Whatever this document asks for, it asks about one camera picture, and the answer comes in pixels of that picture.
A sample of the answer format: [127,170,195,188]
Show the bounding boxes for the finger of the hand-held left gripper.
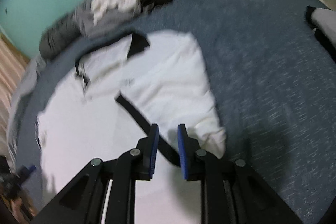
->
[20,165,37,177]

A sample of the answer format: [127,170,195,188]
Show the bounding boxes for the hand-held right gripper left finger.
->
[37,123,160,224]

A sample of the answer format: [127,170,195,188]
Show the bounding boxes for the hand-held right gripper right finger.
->
[177,123,302,224]

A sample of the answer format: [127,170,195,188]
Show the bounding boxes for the white polo shirt black trim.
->
[35,31,227,224]

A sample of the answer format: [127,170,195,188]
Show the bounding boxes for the light grey sheet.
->
[7,56,48,161]

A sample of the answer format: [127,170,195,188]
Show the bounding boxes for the pink striped curtain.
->
[0,32,30,140]

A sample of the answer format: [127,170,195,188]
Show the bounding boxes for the bed with blue sheet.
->
[10,0,336,224]

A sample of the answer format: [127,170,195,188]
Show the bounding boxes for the folded black garment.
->
[304,6,336,56]

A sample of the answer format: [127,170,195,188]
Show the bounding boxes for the folded grey garment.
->
[310,7,336,41]

